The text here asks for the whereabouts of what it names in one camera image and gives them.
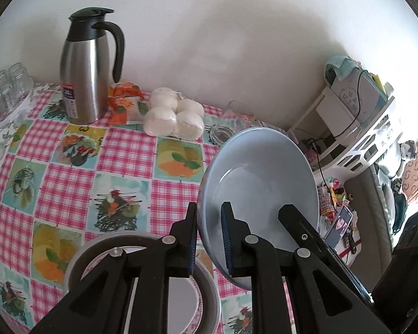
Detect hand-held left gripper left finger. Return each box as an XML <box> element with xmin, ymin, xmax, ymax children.
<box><xmin>30</xmin><ymin>202</ymin><xmax>198</xmax><ymax>334</ymax></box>

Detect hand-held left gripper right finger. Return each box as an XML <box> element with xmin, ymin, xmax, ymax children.
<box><xmin>220</xmin><ymin>201</ymin><xmax>392</xmax><ymax>334</ymax></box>

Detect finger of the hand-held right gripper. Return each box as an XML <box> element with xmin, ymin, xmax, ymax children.
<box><xmin>278</xmin><ymin>204</ymin><xmax>374</xmax><ymax>305</ymax></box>

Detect small pale blue bowl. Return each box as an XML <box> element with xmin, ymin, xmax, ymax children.
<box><xmin>197</xmin><ymin>127</ymin><xmax>319</xmax><ymax>290</ymax></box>

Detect floral rimmed round plate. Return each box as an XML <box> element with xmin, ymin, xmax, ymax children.
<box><xmin>80</xmin><ymin>245</ymin><xmax>204</xmax><ymax>334</ymax></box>

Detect smartphone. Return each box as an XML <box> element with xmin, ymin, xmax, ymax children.
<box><xmin>324</xmin><ymin>206</ymin><xmax>354</xmax><ymax>247</ymax></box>

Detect colourful snack packets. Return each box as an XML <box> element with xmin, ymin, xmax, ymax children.
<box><xmin>317</xmin><ymin>177</ymin><xmax>356</xmax><ymax>221</ymax></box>

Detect grey sofa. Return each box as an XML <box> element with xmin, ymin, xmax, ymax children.
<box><xmin>341</xmin><ymin>167</ymin><xmax>408</xmax><ymax>251</ymax></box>

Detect glass ashtray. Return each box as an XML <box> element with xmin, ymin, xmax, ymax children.
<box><xmin>209</xmin><ymin>125</ymin><xmax>235</xmax><ymax>146</ymax></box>

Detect white shelf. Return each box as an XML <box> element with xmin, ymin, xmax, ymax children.
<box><xmin>289</xmin><ymin>83</ymin><xmax>401</xmax><ymax>178</ymax></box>

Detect glass measuring cup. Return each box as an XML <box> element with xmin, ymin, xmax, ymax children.
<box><xmin>226</xmin><ymin>100</ymin><xmax>262</xmax><ymax>133</ymax></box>

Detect bag of steamed buns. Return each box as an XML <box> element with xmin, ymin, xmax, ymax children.
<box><xmin>143</xmin><ymin>87</ymin><xmax>205</xmax><ymax>139</ymax></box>

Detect plush toy dog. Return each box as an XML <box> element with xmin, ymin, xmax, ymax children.
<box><xmin>376</xmin><ymin>141</ymin><xmax>418</xmax><ymax>178</ymax></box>

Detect white appliance box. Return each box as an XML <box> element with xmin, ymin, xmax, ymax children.
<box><xmin>325</xmin><ymin>66</ymin><xmax>394</xmax><ymax>126</ymax></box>

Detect orange snack packet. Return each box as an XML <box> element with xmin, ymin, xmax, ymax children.
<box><xmin>107</xmin><ymin>82</ymin><xmax>150</xmax><ymax>126</ymax></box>

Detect teal cloth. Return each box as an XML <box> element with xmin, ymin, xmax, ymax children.
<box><xmin>325</xmin><ymin>55</ymin><xmax>358</xmax><ymax>80</ymax></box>

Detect stainless steel thermos jug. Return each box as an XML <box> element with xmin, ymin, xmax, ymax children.
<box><xmin>59</xmin><ymin>7</ymin><xmax>126</xmax><ymax>125</ymax></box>

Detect grey leaf print tablecloth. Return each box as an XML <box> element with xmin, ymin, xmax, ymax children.
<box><xmin>0</xmin><ymin>83</ymin><xmax>39</xmax><ymax>195</ymax></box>

